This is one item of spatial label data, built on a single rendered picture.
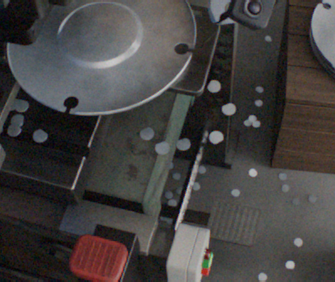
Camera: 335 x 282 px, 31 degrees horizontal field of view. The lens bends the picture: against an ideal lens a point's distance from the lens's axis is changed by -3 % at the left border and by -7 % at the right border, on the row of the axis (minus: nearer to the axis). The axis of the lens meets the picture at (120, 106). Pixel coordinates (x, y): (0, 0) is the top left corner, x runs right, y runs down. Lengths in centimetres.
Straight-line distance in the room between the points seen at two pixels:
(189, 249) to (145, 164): 15
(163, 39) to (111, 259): 34
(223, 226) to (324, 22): 54
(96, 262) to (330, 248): 94
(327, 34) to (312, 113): 19
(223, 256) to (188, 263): 67
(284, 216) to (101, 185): 78
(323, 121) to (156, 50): 66
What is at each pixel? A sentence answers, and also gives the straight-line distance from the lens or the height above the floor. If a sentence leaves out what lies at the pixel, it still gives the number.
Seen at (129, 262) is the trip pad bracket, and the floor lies 69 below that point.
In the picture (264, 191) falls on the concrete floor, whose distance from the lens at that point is 166.
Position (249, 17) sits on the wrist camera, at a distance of 69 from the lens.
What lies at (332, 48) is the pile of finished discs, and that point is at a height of 39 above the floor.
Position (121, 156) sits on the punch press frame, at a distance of 98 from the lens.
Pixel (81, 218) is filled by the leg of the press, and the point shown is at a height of 64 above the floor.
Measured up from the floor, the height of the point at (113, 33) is 79.
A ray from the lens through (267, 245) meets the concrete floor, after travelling 160.
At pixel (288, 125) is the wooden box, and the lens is 149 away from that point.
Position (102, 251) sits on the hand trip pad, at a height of 76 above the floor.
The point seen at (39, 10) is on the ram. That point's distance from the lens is 82.
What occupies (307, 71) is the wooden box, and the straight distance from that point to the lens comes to 144.
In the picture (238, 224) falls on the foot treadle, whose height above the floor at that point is 16.
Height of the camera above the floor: 150
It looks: 57 degrees down
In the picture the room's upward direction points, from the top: 11 degrees counter-clockwise
